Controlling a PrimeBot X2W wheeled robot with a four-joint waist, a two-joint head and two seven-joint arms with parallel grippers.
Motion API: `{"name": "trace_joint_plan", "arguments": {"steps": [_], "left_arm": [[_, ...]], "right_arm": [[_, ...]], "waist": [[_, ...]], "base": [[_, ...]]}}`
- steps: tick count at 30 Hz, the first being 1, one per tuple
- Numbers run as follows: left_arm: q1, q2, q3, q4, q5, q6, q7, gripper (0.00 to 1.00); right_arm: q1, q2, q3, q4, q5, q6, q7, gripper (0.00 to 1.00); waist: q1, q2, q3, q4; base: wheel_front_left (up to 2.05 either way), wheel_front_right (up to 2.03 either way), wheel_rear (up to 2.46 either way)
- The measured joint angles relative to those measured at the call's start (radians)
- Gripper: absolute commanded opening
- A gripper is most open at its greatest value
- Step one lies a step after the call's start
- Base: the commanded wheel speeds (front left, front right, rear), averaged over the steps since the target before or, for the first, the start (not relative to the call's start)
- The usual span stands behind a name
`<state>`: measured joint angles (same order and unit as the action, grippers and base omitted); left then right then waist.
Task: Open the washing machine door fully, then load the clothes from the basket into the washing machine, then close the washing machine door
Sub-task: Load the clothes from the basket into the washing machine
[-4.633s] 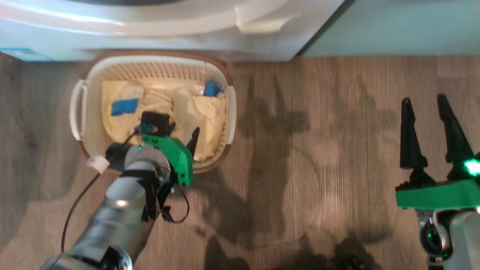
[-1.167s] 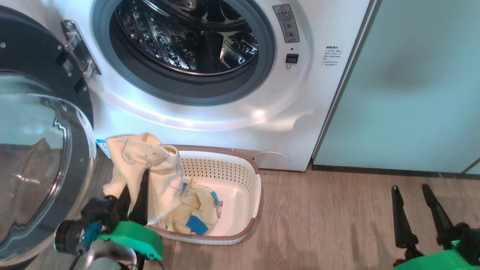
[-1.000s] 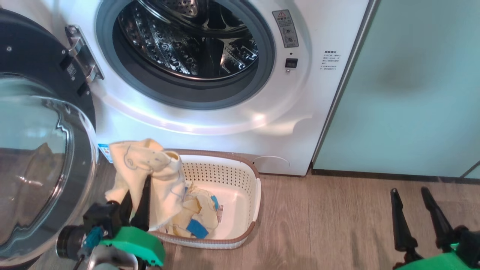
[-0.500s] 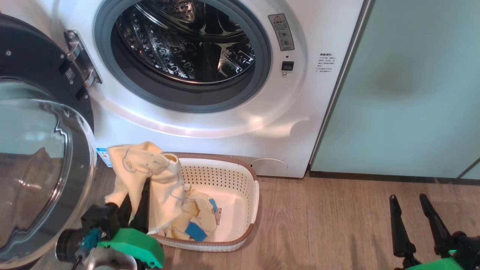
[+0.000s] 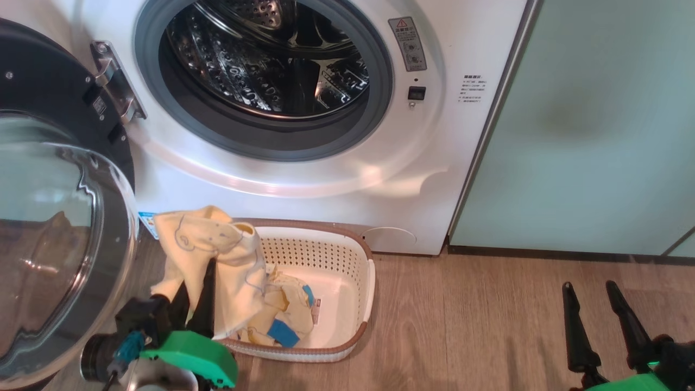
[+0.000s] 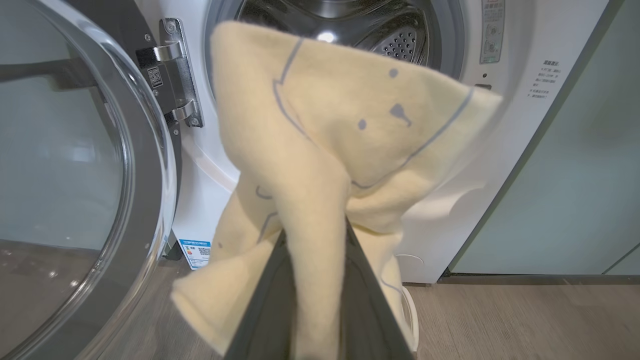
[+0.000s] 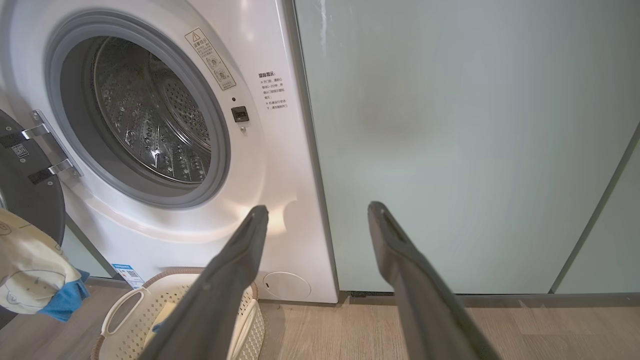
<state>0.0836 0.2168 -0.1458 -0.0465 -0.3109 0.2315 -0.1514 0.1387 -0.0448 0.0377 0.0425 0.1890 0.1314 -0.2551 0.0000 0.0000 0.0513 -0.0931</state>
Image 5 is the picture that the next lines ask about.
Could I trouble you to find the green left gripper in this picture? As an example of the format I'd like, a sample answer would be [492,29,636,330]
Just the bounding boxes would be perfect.
[140,259,238,389]

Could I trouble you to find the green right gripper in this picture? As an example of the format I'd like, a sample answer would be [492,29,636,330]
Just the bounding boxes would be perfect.
[562,280,675,391]

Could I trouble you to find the pale yellow baby garment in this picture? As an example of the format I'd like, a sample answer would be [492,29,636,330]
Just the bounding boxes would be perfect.
[150,205,268,340]
[239,266,317,348]

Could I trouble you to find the black round washing machine door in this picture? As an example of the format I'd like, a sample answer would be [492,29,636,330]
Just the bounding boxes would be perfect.
[0,18,142,390]

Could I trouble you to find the white perforated laundry basket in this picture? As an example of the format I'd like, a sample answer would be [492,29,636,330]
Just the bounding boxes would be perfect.
[216,218,376,363]

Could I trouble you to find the metal door hinge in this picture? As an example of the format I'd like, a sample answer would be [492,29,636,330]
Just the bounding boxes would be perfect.
[90,40,148,124]

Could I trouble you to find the steel washing machine drum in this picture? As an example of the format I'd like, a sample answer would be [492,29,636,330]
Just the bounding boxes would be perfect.
[165,0,371,118]

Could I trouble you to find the white washing machine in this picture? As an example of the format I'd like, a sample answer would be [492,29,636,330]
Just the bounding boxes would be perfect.
[52,0,539,256]

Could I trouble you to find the blue white energy label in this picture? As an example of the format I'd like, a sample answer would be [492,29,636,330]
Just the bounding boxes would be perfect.
[137,211,161,240]

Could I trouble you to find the mint green cabinet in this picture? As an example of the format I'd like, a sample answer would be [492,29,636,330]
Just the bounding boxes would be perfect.
[661,227,695,259]
[448,0,695,257]

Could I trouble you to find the grey warning sticker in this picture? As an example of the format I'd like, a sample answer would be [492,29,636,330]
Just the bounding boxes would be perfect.
[388,16,428,73]

